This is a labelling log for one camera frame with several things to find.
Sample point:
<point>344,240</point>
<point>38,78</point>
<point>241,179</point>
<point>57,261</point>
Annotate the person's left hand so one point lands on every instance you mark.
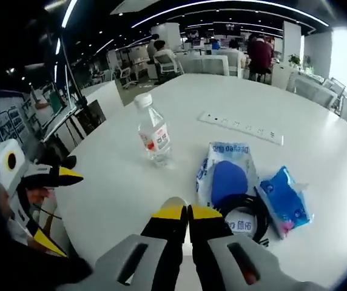
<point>38,197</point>

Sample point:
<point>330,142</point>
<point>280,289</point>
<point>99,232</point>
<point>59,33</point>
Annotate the dark framed panel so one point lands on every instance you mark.
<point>94,112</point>

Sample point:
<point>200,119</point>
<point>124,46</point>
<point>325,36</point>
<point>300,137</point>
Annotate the blue tissue packet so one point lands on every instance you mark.
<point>285,200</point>

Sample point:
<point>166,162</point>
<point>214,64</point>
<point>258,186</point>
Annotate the clear water bottle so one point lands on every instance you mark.
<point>155,136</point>

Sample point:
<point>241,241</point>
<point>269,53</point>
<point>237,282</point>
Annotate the person's dark clothing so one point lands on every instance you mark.
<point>40,272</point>

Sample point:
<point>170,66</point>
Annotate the white power strip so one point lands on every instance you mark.
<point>240,125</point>

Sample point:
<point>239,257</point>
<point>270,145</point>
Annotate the blue white wall poster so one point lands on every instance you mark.
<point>12,121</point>

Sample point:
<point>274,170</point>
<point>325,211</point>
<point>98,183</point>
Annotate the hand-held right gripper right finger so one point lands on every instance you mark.
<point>210,242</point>

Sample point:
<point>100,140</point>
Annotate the green screen monitor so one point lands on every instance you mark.
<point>57,100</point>

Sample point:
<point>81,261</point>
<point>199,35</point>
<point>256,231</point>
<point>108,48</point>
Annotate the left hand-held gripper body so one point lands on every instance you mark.
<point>9,163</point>

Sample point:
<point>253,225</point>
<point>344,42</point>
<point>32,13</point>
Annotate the black rounded object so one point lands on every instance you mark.
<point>68,161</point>

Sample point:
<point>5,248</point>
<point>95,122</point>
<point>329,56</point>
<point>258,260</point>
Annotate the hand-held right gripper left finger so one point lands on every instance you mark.
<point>161,242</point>

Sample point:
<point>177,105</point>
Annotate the ceiling light strip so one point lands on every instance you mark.
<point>69,13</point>
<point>222,6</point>

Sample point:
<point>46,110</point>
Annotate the green potted plant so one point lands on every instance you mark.
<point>295,59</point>

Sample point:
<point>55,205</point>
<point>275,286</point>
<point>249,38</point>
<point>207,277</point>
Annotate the white side desk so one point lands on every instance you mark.
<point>103,94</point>

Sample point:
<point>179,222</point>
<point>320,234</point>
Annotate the blue white plastic bag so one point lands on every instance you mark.
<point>231,179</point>

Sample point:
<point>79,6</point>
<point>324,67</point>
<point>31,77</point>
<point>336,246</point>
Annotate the ceiling air conditioner unit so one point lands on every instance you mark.
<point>125,6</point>

